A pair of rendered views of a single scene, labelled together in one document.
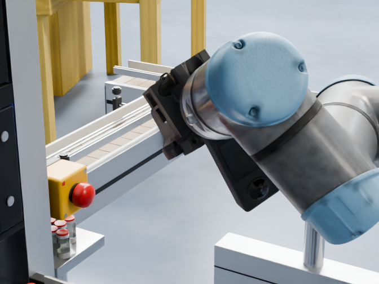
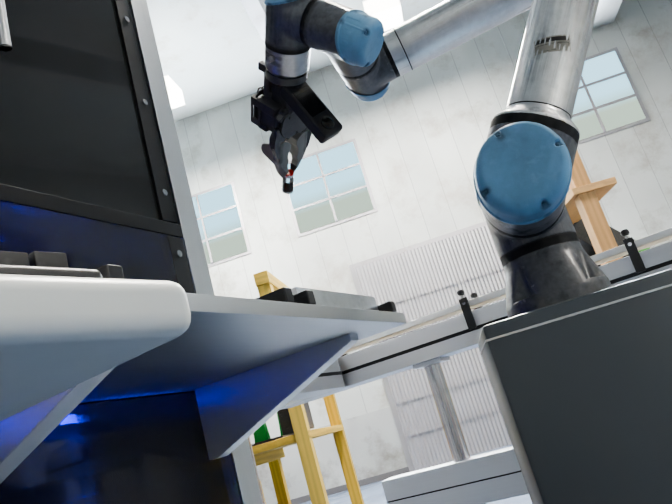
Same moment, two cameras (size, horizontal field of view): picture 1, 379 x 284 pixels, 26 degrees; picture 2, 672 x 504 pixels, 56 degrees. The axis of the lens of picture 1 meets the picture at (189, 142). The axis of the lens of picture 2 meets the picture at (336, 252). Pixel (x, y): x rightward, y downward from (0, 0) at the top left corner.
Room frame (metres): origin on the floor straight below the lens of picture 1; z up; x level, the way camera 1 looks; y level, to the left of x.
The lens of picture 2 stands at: (-0.19, 0.07, 0.71)
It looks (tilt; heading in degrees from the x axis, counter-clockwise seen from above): 16 degrees up; 354
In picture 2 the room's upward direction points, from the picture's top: 16 degrees counter-clockwise
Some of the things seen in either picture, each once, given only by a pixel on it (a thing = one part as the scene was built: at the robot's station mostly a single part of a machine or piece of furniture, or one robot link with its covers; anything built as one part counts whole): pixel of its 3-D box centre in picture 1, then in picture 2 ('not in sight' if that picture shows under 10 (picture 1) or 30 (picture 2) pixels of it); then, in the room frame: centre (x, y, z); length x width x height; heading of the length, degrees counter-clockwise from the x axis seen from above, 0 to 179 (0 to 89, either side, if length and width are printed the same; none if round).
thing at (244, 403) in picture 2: not in sight; (280, 399); (0.95, 0.12, 0.80); 0.34 x 0.03 x 0.13; 60
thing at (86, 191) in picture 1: (80, 194); not in sight; (1.17, 0.17, 1.00); 0.04 x 0.04 x 0.04; 60
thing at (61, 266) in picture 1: (48, 246); not in sight; (1.23, 0.24, 0.87); 0.14 x 0.13 x 0.02; 60
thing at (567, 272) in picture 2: not in sight; (549, 278); (0.71, -0.31, 0.84); 0.15 x 0.15 x 0.10
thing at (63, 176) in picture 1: (58, 188); not in sight; (1.20, 0.21, 1.00); 0.08 x 0.07 x 0.07; 60
